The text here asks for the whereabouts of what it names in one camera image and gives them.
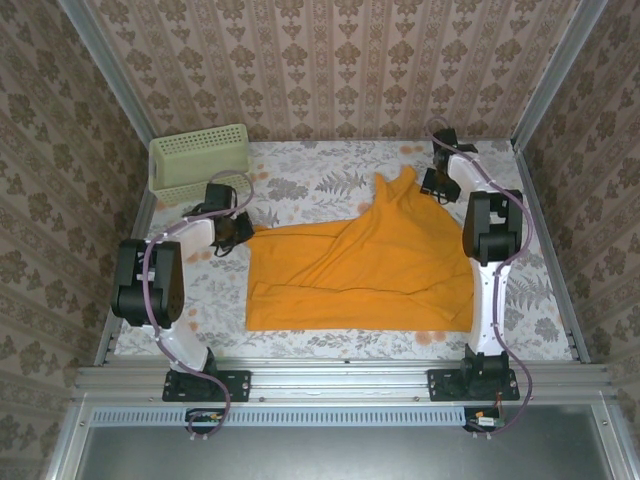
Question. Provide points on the small green circuit board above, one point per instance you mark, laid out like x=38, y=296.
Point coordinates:
x=205, y=417
x=482, y=422

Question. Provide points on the orange t-shirt with printed logo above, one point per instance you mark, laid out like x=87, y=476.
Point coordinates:
x=375, y=270

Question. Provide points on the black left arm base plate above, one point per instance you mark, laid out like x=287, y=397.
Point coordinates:
x=240, y=385

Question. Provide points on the aluminium corner post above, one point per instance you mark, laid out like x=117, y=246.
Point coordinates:
x=107, y=75
x=560, y=70

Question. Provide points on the floral patterned table cover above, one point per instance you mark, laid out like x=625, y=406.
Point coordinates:
x=310, y=165

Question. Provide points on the grey metal panel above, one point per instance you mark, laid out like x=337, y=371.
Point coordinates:
x=325, y=455

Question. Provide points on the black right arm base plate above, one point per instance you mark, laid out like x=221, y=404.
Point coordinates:
x=442, y=387

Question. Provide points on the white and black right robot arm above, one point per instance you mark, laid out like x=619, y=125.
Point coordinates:
x=492, y=235

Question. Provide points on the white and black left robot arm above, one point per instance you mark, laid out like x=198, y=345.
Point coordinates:
x=172, y=280

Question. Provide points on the pale green perforated plastic basket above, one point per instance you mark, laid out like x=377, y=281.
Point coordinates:
x=200, y=160

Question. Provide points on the aluminium mounting rail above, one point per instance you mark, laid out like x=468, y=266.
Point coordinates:
x=340, y=382

